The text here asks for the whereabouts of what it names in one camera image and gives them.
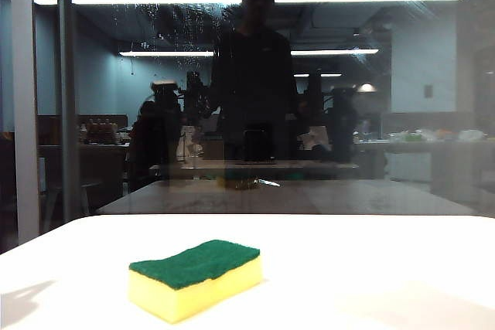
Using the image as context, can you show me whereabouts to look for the large glass pane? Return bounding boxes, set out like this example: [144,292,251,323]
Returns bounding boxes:
[0,0,495,218]

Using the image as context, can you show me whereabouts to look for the yellow sponge with green scourer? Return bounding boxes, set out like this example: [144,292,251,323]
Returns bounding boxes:
[128,239,263,325]

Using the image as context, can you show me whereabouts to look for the white frame pillar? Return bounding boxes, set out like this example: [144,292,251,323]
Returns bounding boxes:
[9,0,41,246]

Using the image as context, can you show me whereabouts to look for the grey metal pole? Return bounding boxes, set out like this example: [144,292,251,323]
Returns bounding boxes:
[57,0,81,223]

